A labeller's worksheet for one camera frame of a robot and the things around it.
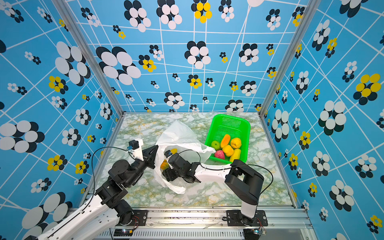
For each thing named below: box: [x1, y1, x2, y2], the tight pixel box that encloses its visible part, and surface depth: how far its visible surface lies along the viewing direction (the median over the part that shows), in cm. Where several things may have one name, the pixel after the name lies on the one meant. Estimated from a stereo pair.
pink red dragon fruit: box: [215, 150, 225, 160], surface depth 91 cm
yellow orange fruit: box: [222, 145, 235, 157], surface depth 93 cm
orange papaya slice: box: [220, 134, 231, 148], surface depth 100 cm
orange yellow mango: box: [230, 148, 241, 163], surface depth 93 cm
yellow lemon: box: [230, 137, 242, 149], surface depth 98 cm
